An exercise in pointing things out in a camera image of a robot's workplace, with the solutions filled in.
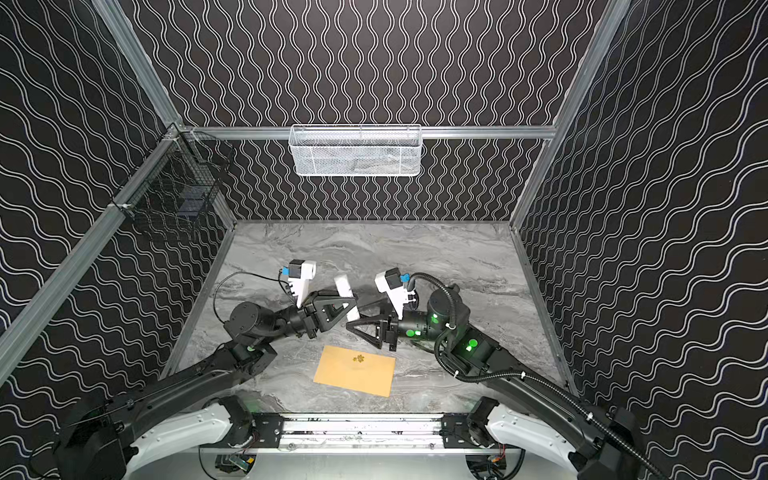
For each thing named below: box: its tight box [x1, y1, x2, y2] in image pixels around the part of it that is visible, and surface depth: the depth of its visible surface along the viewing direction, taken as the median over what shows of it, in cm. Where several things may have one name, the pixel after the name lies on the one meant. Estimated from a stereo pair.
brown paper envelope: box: [314, 345, 396, 397], surface depth 86 cm
